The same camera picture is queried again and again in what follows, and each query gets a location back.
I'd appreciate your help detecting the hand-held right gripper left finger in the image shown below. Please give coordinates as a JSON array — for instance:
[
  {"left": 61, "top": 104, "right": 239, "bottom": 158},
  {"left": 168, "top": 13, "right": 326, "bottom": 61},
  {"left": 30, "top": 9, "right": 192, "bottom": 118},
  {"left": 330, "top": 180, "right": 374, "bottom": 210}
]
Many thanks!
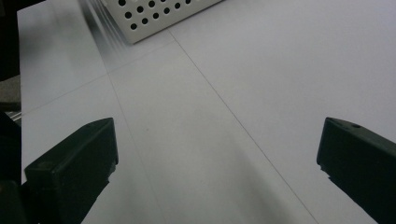
[{"left": 23, "top": 117, "right": 120, "bottom": 224}]

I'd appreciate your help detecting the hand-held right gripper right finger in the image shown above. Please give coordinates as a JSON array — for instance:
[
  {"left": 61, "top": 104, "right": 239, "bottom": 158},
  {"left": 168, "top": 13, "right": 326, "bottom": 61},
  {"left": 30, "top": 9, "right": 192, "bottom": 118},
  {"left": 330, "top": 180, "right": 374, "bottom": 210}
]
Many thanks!
[{"left": 316, "top": 116, "right": 396, "bottom": 224}]

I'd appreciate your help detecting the white perforated plastic basket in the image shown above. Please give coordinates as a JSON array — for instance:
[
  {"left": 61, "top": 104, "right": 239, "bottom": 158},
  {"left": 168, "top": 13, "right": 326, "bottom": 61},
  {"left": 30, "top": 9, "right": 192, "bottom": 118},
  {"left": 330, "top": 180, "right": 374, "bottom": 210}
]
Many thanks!
[{"left": 98, "top": 0, "right": 224, "bottom": 45}]

